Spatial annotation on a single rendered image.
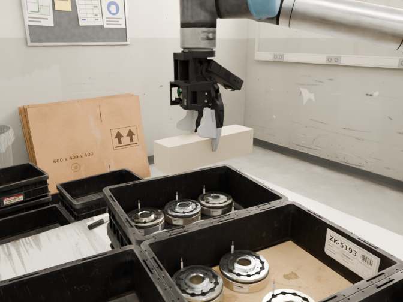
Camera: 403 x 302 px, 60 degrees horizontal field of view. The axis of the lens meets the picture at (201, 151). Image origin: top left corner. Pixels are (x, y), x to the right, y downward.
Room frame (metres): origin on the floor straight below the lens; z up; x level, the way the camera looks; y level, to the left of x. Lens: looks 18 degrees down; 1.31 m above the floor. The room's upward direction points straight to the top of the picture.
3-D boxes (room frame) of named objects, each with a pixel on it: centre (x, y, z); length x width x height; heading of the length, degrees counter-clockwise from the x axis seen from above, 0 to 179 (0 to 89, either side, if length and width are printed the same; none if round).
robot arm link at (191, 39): (0.74, 0.00, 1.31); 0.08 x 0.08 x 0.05
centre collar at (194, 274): (0.56, 0.01, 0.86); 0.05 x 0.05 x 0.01
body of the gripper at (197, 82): (0.74, 0.01, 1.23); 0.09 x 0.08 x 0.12; 128
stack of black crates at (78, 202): (1.66, 0.51, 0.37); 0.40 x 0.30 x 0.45; 128
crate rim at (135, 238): (0.82, 0.02, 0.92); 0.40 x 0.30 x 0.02; 119
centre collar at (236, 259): (0.62, -0.09, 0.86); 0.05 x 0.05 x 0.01
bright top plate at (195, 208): (0.88, 0.05, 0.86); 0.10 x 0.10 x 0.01
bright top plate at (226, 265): (0.62, -0.09, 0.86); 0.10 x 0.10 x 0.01
